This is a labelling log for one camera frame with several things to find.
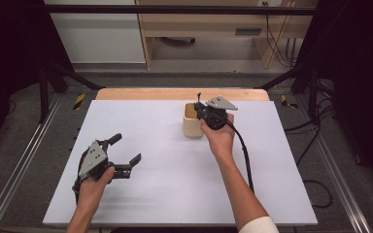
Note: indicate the black frame leg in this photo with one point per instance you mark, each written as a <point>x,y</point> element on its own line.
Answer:
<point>43,93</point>
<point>312,93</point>

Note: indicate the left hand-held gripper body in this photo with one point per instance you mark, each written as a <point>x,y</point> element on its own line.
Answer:
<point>95,158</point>

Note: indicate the light wooden desk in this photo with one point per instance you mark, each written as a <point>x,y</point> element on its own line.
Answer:
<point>204,26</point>

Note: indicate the aluminium floor rail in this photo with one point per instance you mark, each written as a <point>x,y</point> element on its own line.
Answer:
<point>340,181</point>
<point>16,168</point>

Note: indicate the black horizontal frame bar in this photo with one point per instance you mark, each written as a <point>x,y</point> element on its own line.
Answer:
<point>175,9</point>

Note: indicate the person's right hand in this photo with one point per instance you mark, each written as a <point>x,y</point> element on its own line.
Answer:
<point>220,139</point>

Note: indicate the yellow black tape strip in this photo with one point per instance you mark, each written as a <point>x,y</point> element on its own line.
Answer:
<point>79,101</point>
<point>286,102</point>

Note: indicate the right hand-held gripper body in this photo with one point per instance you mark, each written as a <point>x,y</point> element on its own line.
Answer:
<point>216,113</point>

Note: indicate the white sleeve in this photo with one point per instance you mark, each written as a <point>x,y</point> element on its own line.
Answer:
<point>260,226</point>

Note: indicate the person's left hand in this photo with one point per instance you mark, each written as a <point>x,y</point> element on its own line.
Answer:
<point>92,189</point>

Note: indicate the beige square cup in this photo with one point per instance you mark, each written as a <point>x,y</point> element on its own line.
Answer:
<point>191,124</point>

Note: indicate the black curtain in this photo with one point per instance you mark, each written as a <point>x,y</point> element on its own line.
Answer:
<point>359,81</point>
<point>9,58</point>

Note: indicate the white cabinet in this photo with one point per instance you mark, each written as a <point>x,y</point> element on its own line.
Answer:
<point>98,35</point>

